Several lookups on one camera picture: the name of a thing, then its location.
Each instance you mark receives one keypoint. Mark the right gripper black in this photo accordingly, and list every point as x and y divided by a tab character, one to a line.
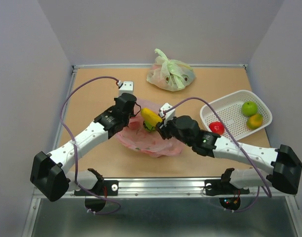
163	129

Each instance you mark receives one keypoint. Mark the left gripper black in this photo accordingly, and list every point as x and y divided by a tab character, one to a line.
132	114

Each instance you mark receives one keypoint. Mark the yellow banana fruit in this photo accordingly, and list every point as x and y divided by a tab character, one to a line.
150	117

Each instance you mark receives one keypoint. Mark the pink plastic bag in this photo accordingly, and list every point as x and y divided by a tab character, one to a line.
138	135

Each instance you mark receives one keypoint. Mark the red apple fruit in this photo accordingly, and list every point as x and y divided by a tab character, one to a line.
217	127

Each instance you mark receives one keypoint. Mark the green lime fruit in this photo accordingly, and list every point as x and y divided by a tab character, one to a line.
249	108

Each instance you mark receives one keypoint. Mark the yellow green mango fruit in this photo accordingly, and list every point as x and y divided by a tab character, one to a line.
255	121

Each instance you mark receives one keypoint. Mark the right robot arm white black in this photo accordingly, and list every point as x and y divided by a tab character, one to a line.
276	167

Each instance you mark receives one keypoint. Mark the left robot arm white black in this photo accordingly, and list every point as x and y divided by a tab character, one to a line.
51	172

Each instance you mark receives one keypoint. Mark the green tied plastic bag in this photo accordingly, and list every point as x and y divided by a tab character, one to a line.
170	74

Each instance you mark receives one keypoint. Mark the white perforated plastic basket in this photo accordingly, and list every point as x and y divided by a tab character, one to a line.
229	109

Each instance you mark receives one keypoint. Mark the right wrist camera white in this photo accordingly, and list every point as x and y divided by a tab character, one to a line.
166	112

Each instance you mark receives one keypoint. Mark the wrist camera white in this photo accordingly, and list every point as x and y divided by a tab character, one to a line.
166	112
125	87

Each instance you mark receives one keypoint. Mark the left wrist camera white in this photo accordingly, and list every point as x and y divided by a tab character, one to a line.
125	87

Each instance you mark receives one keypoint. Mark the aluminium frame rail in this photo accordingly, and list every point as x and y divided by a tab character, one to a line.
136	187

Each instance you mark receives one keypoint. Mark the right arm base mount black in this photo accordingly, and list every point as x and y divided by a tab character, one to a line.
230	195

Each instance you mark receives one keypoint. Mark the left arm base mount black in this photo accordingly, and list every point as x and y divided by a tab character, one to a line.
96	190

